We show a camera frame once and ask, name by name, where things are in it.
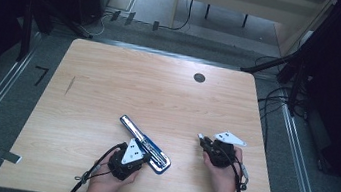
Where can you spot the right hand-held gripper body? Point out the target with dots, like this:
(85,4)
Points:
(228,138)

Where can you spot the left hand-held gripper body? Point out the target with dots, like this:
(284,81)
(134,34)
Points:
(131,154)

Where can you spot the blue stapler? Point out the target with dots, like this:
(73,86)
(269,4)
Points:
(157,160)

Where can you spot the person's right hand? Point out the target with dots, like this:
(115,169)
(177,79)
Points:
(225,182)

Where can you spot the person's left hand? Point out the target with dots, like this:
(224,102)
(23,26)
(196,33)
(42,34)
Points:
(105,186)

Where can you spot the round dark table grommet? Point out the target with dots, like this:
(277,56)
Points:
(199,78)

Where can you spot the black metal stand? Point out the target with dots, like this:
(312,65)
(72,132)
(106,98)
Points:
(26,32)
(296,86)

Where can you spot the small dark floor tape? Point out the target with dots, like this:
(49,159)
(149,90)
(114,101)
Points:
(155,26)
(130,18)
(115,16)

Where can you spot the light wooden bench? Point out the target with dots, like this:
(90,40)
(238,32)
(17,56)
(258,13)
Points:
(256,0)

